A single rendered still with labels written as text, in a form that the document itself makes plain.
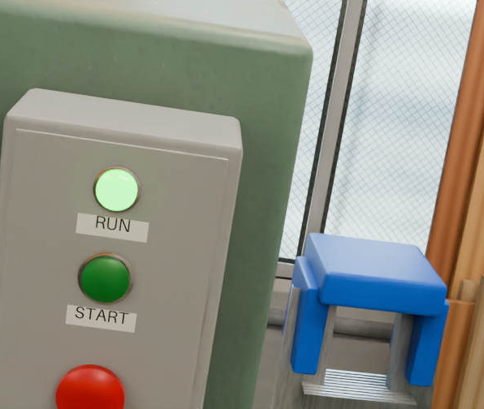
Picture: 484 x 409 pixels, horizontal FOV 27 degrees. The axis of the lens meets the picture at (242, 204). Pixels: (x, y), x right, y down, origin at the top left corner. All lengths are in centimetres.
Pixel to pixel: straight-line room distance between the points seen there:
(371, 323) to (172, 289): 161
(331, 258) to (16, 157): 91
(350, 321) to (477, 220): 36
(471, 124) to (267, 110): 136
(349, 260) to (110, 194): 90
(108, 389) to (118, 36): 16
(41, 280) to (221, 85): 12
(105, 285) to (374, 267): 89
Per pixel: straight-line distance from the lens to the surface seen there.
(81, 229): 43
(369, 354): 208
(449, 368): 182
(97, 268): 43
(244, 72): 48
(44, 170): 43
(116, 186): 42
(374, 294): 127
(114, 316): 45
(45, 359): 46
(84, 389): 45
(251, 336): 52
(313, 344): 131
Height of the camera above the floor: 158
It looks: 17 degrees down
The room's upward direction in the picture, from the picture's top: 9 degrees clockwise
